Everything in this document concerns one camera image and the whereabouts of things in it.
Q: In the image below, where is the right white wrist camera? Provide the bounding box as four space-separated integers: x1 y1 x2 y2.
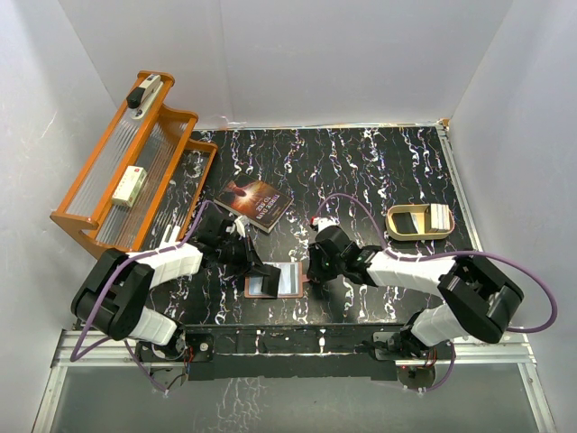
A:
311 216 336 233

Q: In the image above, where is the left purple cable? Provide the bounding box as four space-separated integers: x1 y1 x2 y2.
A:
71 200 224 393

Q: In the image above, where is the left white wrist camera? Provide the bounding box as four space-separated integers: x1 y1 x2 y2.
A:
234 216 249 238

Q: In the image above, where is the small white green box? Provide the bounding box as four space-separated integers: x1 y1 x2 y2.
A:
112 166 147 207

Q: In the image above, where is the black white stapler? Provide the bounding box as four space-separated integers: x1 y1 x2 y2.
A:
126 74 163 120

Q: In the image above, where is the beige oval tray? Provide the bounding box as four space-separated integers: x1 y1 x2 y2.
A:
385 204 455 242

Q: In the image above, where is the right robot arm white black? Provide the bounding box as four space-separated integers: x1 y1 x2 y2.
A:
307 226 524 358

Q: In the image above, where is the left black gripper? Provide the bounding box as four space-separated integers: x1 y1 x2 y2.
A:
216 234 269 278

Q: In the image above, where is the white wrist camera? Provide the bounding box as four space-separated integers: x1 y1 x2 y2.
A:
234 216 249 238
311 216 336 233

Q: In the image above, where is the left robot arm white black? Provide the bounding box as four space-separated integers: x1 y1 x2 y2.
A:
70 216 281 360

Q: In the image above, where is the orange wooden shelf rack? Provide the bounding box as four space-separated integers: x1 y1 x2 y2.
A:
50 70 218 259

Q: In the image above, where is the stack of credit cards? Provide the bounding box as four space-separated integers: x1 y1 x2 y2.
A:
429 204 452 233

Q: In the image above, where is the dark paperback book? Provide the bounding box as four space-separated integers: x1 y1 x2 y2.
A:
214 173 293 234

